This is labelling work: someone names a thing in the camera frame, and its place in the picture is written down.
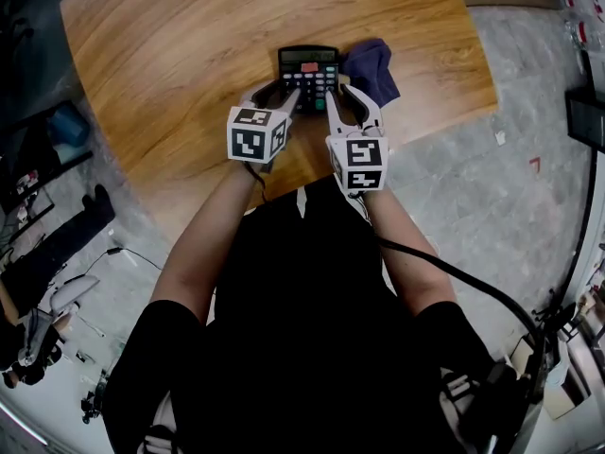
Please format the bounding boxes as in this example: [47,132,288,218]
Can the grey backpack strap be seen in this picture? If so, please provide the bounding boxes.
[138,392,180,454]
[438,366,479,454]

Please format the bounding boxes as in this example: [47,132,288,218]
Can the white grey rounded device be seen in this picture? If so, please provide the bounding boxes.
[50,273,102,317]

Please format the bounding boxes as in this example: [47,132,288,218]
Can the black wrist strap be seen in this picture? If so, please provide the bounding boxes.
[241,160,270,204]

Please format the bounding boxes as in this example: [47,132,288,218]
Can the blue foam roller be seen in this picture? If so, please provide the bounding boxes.
[48,106,92,149]

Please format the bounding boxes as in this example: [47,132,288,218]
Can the black calculator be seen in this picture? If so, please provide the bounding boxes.
[276,44,342,115]

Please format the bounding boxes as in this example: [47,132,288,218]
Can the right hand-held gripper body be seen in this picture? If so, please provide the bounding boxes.
[324,126,391,195]

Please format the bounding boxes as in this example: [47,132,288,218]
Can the black flat monitor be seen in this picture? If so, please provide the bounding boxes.
[564,87,605,154]

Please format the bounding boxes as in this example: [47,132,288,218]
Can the dark blue cloth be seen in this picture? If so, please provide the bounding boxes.
[340,38,403,111]

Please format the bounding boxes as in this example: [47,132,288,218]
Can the thick black cable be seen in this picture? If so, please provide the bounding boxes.
[377,236,550,454]

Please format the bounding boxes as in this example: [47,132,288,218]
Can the person's black shirt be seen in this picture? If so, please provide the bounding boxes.
[100,176,522,454]

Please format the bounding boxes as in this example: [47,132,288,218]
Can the thin black adapter cable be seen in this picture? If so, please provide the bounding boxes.
[105,245,164,274]

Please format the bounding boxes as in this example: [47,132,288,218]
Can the person's right forearm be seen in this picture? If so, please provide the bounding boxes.
[363,187,458,320]

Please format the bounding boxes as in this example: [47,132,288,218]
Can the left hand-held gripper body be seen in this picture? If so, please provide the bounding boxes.
[226,103,295,166]

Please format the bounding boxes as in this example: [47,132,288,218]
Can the clear plastic bottles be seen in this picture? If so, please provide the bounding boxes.
[559,0,605,47]

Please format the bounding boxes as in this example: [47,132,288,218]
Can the person's left forearm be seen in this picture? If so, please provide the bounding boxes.
[149,160,259,326]

